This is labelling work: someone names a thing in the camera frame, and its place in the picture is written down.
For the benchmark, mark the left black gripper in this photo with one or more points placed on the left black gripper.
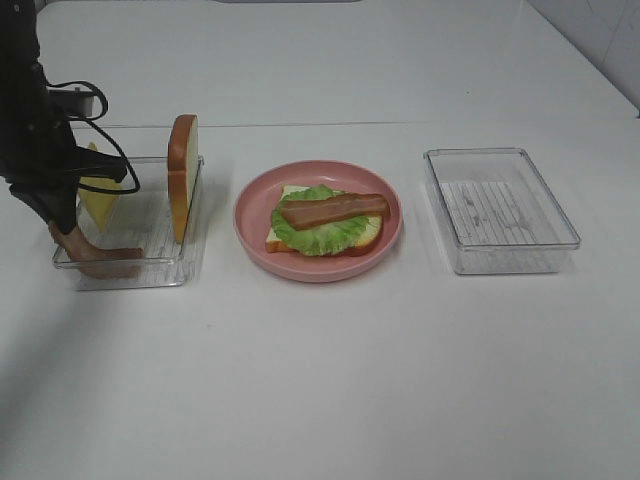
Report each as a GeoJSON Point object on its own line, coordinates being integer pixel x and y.
{"type": "Point", "coordinates": [37, 144]}

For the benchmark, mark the pale pink bacon strip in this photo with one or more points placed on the pale pink bacon strip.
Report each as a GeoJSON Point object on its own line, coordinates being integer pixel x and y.
{"type": "Point", "coordinates": [79, 249]}

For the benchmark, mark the reddish brown bacon strip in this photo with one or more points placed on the reddish brown bacon strip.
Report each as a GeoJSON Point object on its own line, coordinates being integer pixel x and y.
{"type": "Point", "coordinates": [305, 214]}

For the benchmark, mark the green lettuce leaf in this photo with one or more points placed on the green lettuce leaf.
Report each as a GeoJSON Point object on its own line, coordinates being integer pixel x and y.
{"type": "Point", "coordinates": [320, 240]}

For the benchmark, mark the white bread slice brown crust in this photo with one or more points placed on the white bread slice brown crust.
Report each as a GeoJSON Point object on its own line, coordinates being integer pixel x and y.
{"type": "Point", "coordinates": [372, 235]}

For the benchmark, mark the yellow cheese slice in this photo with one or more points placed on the yellow cheese slice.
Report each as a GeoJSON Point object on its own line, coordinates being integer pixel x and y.
{"type": "Point", "coordinates": [98, 205]}

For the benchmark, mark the left clear plastic tray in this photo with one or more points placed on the left clear plastic tray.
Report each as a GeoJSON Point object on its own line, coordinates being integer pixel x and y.
{"type": "Point", "coordinates": [141, 220]}

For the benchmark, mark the clear plastic tray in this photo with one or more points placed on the clear plastic tray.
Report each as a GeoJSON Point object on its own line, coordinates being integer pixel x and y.
{"type": "Point", "coordinates": [141, 220]}
{"type": "Point", "coordinates": [496, 213]}

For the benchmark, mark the upright bread slice left tray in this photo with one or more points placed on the upright bread slice left tray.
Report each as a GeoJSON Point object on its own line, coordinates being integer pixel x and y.
{"type": "Point", "coordinates": [182, 168]}

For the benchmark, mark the pink round plate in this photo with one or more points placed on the pink round plate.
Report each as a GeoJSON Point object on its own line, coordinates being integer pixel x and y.
{"type": "Point", "coordinates": [252, 219]}

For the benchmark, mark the right clear plastic tray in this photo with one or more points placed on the right clear plastic tray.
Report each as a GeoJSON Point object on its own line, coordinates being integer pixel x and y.
{"type": "Point", "coordinates": [496, 213]}

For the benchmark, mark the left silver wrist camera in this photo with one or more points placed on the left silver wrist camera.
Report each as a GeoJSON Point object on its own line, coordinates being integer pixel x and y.
{"type": "Point", "coordinates": [76, 101]}

